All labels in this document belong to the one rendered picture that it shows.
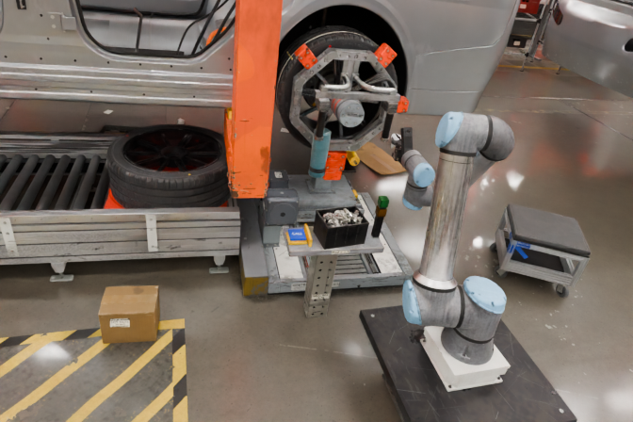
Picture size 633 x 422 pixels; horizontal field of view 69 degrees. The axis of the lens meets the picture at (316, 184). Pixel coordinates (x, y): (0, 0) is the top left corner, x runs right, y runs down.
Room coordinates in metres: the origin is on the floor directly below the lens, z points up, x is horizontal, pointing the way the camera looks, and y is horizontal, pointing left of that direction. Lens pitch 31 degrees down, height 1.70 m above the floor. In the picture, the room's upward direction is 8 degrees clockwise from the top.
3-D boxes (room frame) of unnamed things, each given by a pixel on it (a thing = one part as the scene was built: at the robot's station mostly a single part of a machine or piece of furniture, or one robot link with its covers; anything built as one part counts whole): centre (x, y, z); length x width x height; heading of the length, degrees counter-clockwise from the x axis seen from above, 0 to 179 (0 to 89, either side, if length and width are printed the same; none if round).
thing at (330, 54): (2.32, -0.07, 0.85); 0.54 x 0.07 x 0.54; 107
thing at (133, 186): (2.18, 0.78, 0.39); 0.66 x 0.66 x 0.24
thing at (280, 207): (2.18, 0.21, 0.26); 0.42 x 0.18 x 0.35; 17
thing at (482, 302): (1.24, -0.63, 0.57); 0.17 x 0.15 x 0.18; 93
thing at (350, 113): (2.25, -0.09, 0.85); 0.21 x 0.14 x 0.14; 17
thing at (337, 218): (1.68, -0.13, 0.51); 0.20 x 0.14 x 0.13; 116
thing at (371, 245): (1.68, -0.11, 0.44); 0.43 x 0.17 x 0.03; 107
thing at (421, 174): (1.75, -0.42, 0.81); 0.12 x 0.09 x 0.10; 17
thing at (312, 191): (2.48, -0.02, 0.32); 0.40 x 0.30 x 0.28; 107
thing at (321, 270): (1.67, -0.08, 0.21); 0.10 x 0.10 x 0.42; 17
